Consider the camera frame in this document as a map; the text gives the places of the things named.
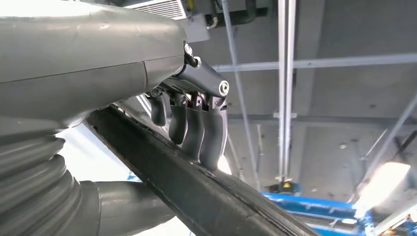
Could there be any ceiling air vent unit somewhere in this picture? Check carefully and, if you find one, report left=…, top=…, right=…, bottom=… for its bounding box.
left=123, top=0, right=211, bottom=44

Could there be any grey ceiling rail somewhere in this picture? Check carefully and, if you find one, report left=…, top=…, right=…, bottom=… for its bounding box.
left=277, top=0, right=298, bottom=183

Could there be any bright ceiling lamp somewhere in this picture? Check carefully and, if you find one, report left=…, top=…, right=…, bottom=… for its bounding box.
left=353, top=162, right=412, bottom=219

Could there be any grey ceiling pipe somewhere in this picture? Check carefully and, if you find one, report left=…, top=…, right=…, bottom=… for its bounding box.
left=211, top=53, right=417, bottom=73

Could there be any blue metal shelf rack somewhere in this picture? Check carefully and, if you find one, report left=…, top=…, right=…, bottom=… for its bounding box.
left=260, top=191, right=417, bottom=236

